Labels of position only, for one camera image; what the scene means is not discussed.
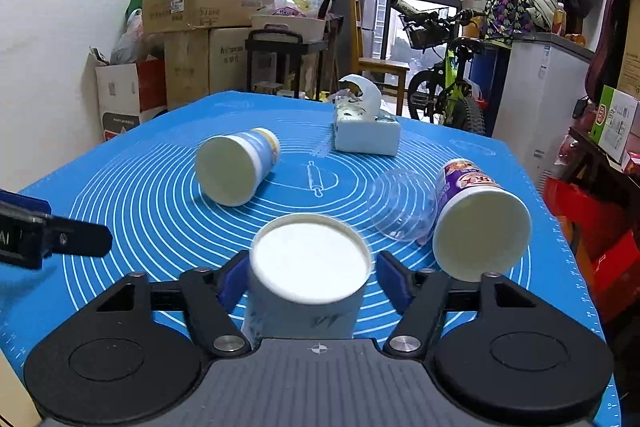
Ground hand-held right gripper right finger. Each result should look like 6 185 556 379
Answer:
376 251 540 356

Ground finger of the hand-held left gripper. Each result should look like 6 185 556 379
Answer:
42 214 114 258

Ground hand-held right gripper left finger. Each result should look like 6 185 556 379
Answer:
95 250 252 356

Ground plain white paper cup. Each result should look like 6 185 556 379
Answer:
242 213 374 341

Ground clear plastic cup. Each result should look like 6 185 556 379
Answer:
366 170 442 244

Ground purple printed paper cup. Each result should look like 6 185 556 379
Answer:
432 158 533 283

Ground blue and yellow printed cup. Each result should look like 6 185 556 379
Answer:
194 127 281 208

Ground blue silicone baking mat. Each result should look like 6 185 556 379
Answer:
0 90 627 427

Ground red and white box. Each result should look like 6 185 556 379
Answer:
88 48 169 144

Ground white tissue pack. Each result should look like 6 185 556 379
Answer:
333 75 402 157

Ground green and black bicycle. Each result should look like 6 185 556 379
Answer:
390 0 489 138

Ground brown cardboard box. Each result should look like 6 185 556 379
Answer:
164 29 211 111

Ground white plastic bag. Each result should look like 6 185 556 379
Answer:
110 9 147 66

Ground red bags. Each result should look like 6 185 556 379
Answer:
542 176 640 324

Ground wooden chair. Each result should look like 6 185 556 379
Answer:
349 0 411 116

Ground pale cardboard box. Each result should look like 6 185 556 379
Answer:
207 27 254 98

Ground white chest freezer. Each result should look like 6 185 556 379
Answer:
492 32 596 188

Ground black utility cart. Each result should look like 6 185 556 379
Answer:
244 26 332 101

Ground beige plastic basin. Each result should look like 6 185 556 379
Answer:
251 14 329 43

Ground green and white box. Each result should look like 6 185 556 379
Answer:
588 85 640 166

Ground purple patterned bag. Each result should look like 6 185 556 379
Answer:
482 0 534 46

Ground dark red guitar case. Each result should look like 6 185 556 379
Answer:
584 0 634 104

